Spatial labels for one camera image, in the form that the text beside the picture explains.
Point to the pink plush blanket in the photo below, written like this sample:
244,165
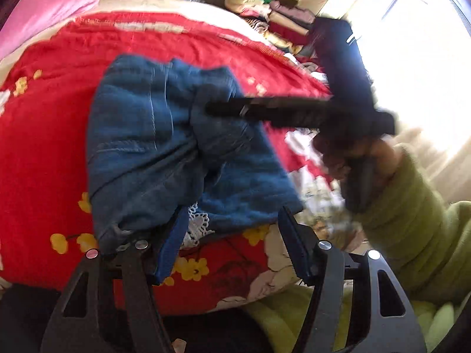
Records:
44,11

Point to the green fleece garment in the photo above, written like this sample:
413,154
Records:
279,312

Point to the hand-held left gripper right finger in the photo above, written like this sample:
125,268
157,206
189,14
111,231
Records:
294,250

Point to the pile of folded clothes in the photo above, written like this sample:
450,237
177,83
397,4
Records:
279,22

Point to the red floral quilt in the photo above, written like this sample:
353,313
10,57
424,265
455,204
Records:
48,147

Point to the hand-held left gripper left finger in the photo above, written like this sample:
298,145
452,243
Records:
171,250

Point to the light curtain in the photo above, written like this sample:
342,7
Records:
423,62

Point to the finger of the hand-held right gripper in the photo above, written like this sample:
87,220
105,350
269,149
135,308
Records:
279,112

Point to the person's right hand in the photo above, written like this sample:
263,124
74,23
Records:
382,158

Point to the cream plush blanket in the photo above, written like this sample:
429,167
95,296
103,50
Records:
165,7

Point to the blue pants with lace trim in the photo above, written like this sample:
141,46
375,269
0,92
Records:
147,136

